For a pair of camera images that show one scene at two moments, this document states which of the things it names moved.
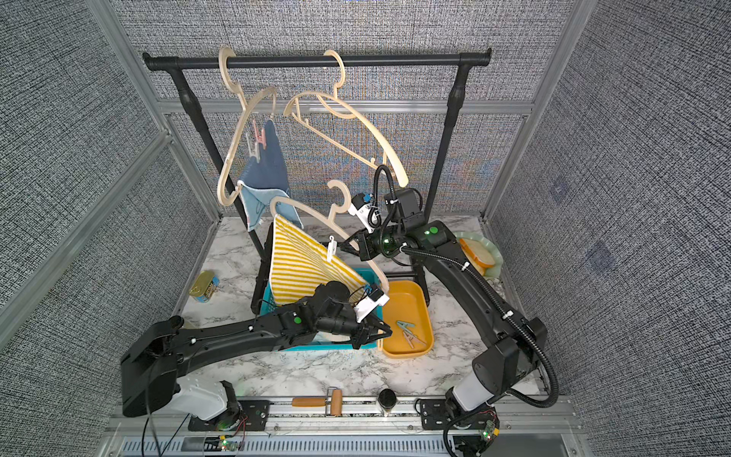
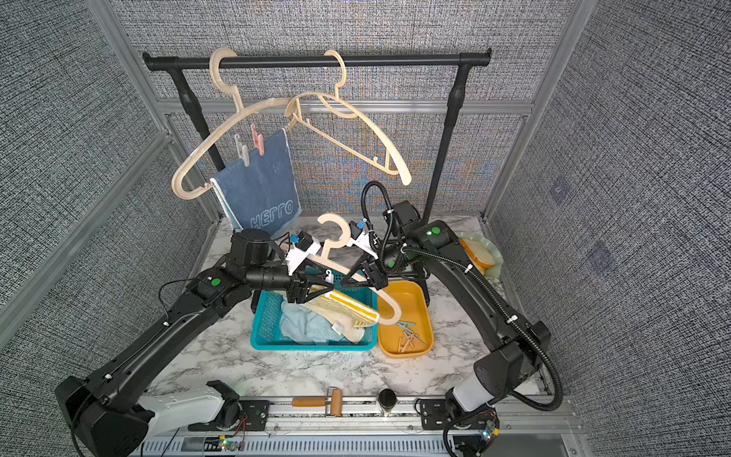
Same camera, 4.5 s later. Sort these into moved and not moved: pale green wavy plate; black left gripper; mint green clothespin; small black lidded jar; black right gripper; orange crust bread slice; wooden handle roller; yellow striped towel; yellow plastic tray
Moved: black left gripper; yellow striped towel; black right gripper
Not moved: wooden handle roller; pale green wavy plate; mint green clothespin; small black lidded jar; orange crust bread slice; yellow plastic tray
